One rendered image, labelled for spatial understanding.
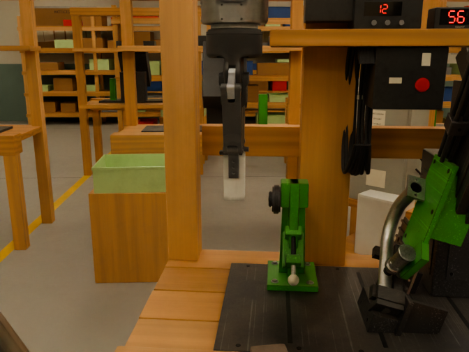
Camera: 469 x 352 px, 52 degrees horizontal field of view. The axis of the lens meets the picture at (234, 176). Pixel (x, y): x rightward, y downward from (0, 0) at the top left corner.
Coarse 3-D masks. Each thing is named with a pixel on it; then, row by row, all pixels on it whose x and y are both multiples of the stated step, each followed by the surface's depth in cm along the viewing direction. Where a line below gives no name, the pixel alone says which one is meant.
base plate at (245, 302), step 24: (240, 264) 137; (264, 264) 137; (240, 288) 123; (264, 288) 123; (336, 288) 123; (360, 288) 123; (240, 312) 112; (264, 312) 112; (288, 312) 112; (312, 312) 112; (336, 312) 112; (360, 312) 112; (456, 312) 112; (216, 336) 102; (240, 336) 102; (264, 336) 102; (288, 336) 102; (312, 336) 102; (336, 336) 102; (360, 336) 102; (384, 336) 102; (408, 336) 102; (432, 336) 102; (456, 336) 102
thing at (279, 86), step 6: (270, 24) 987; (276, 24) 987; (288, 24) 988; (264, 30) 982; (276, 60) 1020; (282, 60) 1008; (288, 60) 1009; (252, 84) 1020; (258, 84) 1020; (264, 84) 1020; (270, 84) 1051; (276, 84) 1020; (282, 84) 1020; (264, 90) 1024; (270, 90) 1034; (276, 90) 1023; (282, 90) 1024; (246, 114) 1023; (252, 114) 1024
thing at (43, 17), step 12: (36, 12) 1027; (48, 12) 1028; (60, 12) 1029; (36, 24) 1034; (48, 24) 1034; (60, 24) 1035; (264, 24) 1048; (48, 36) 1040; (60, 36) 1041; (72, 36) 1042; (84, 36) 1043; (96, 36) 1043; (264, 36) 1054
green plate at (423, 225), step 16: (432, 176) 103; (448, 176) 95; (432, 192) 100; (448, 192) 95; (416, 208) 107; (432, 208) 98; (448, 208) 97; (416, 224) 104; (432, 224) 97; (448, 224) 98; (464, 224) 98; (416, 240) 102; (448, 240) 99
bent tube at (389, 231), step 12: (408, 180) 105; (420, 180) 105; (408, 192) 104; (420, 192) 104; (396, 204) 110; (408, 204) 109; (396, 216) 112; (384, 228) 114; (384, 240) 112; (384, 252) 110; (384, 264) 109; (384, 276) 107
